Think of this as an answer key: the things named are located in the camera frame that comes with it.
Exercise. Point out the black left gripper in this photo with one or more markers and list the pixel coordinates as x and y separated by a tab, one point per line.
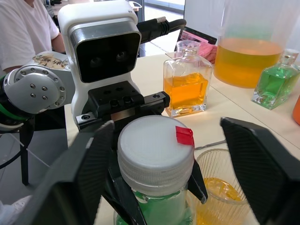
112	100

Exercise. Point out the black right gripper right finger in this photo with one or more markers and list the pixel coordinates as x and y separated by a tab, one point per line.
264	168

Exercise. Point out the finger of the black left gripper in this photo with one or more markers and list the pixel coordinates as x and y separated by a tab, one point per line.
122	197
198	185

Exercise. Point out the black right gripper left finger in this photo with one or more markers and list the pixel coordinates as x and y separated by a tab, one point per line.
70	178

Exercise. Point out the clear juice bottle green liquid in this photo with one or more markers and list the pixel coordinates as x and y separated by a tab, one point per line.
164	208

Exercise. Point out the ribbed drinking glass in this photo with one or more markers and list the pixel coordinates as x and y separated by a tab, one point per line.
222	194

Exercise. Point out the long metal spoon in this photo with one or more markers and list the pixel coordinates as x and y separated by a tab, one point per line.
211	144

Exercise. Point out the white bottle cap red tape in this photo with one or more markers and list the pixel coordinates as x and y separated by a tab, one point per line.
150	150

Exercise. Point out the square glass bottle orange liquid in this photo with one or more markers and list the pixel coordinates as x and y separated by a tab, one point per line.
187	91

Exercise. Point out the square glass bottle green liquid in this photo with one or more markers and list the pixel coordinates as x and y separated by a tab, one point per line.
274	84

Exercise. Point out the large clear pitcher orange liquid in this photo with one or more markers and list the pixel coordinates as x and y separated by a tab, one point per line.
246	61

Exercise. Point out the black stand leg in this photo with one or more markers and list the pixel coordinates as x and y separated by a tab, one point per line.
25	150

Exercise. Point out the orange object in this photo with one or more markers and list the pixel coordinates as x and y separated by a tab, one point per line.
296	110

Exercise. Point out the white cloth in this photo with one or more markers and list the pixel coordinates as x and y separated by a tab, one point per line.
11	211

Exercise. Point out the small clear glass beaker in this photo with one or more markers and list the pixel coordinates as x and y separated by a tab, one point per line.
185	45

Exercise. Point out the pink cloth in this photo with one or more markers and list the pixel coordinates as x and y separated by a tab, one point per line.
208	51

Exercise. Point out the dark laptop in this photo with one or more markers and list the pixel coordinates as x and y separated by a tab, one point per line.
199	36

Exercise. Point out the person in white shirt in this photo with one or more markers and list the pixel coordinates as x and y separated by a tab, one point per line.
21	30

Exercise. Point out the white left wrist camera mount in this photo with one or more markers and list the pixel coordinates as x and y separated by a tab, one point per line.
77	16

